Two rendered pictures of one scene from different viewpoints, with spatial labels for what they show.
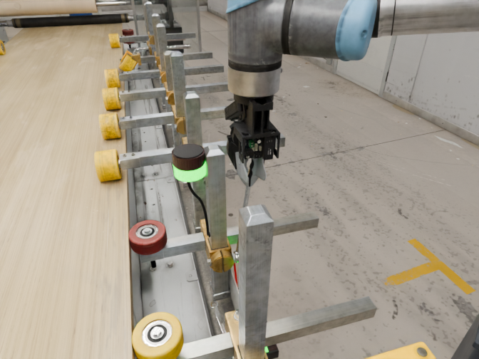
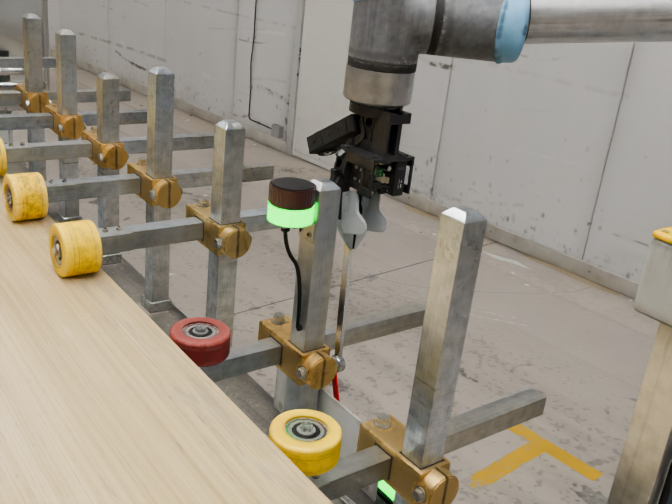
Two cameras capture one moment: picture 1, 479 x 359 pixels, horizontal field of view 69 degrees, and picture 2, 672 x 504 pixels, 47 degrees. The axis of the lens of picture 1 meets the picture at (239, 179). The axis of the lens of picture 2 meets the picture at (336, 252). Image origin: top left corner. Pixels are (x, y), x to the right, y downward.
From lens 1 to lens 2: 52 cm
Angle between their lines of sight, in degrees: 23
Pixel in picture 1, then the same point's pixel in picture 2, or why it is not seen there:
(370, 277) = not seen: hidden behind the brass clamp
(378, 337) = not seen: outside the picture
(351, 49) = (510, 47)
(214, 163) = (328, 202)
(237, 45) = (374, 38)
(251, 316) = (444, 371)
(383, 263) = (460, 455)
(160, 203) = not seen: hidden behind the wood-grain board
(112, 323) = (230, 431)
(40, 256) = (39, 375)
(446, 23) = (583, 30)
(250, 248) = (462, 256)
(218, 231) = (316, 319)
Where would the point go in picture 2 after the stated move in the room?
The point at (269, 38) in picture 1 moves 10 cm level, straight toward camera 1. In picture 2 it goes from (418, 31) to (450, 43)
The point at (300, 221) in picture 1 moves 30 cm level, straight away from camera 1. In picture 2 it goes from (405, 313) to (373, 244)
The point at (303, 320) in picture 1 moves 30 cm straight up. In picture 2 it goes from (465, 420) to (507, 206)
